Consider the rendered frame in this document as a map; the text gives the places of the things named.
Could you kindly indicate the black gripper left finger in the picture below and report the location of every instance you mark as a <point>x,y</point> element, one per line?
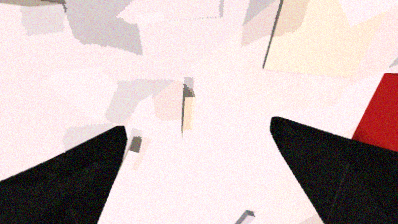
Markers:
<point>71,188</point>

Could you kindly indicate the red domino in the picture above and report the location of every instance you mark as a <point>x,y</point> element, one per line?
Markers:
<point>379,123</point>

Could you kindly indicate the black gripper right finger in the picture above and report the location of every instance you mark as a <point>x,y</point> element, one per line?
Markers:
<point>347,181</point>

